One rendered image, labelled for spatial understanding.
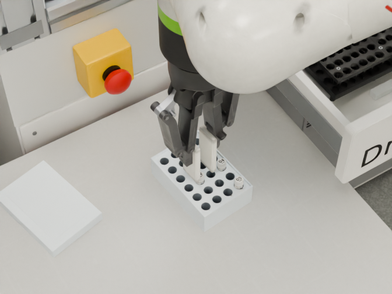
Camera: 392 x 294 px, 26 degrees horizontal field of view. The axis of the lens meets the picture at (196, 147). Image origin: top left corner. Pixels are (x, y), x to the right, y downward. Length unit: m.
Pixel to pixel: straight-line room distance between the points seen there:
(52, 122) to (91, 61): 0.15
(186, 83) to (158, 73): 0.36
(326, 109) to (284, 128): 0.16
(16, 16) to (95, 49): 0.13
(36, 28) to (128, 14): 0.14
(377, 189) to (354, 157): 1.06
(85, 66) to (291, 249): 0.37
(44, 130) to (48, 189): 0.12
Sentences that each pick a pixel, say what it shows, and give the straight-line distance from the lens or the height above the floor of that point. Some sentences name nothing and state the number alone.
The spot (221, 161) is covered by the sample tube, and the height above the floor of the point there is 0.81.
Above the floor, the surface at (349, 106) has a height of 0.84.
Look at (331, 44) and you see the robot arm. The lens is 0.76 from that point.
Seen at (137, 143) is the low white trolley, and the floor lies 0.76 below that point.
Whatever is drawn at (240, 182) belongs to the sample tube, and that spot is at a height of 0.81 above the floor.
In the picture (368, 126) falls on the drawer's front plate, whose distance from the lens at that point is 1.08.
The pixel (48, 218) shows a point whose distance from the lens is 1.17.
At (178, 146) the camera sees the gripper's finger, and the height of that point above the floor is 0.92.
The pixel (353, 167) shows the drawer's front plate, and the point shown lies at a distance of 1.13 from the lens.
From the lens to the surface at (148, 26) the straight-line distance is 1.24.
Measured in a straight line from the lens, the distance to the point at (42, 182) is 1.21.
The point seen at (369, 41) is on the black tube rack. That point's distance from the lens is 1.22.
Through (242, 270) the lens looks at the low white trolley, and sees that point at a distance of 1.13.
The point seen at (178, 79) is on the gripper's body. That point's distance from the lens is 0.96.
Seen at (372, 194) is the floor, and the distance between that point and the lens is 2.16.
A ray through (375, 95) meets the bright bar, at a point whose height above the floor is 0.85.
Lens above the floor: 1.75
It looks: 52 degrees down
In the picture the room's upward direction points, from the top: straight up
